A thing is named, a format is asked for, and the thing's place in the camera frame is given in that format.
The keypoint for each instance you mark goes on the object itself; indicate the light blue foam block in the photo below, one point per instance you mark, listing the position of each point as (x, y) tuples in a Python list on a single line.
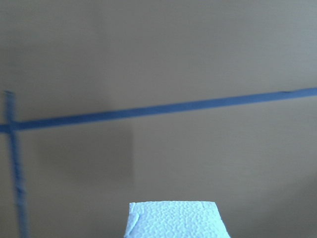
[(175, 219)]

